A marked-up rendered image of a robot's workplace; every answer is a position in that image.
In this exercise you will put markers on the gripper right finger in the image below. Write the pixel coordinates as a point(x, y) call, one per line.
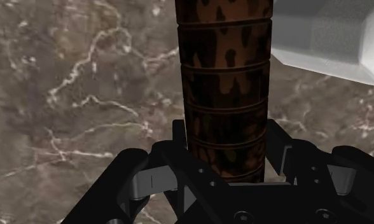
point(301, 161)

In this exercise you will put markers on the white angular box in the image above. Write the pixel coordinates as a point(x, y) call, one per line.
point(329, 34)

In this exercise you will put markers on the brown spotted ribbed cylinder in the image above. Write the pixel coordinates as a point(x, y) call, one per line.
point(225, 93)

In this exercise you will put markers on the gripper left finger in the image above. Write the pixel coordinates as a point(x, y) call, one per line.
point(162, 161)

